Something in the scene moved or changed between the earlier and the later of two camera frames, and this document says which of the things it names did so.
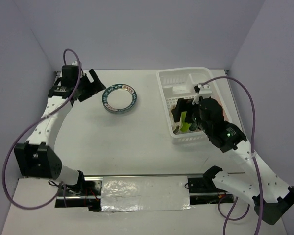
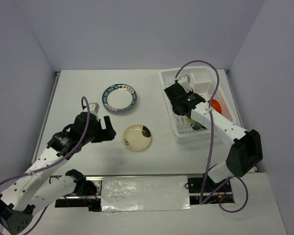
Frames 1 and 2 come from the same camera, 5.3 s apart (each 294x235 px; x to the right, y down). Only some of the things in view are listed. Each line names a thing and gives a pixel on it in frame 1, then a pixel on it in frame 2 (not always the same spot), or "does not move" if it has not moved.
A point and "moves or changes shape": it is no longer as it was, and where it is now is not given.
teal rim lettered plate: x=119 y=98 does not move
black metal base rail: x=203 y=190 does not move
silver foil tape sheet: x=124 y=194 does not move
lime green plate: x=185 y=126 moves or changes shape
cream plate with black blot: x=176 y=126 → x=136 y=137
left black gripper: x=97 y=86 → x=107 y=134
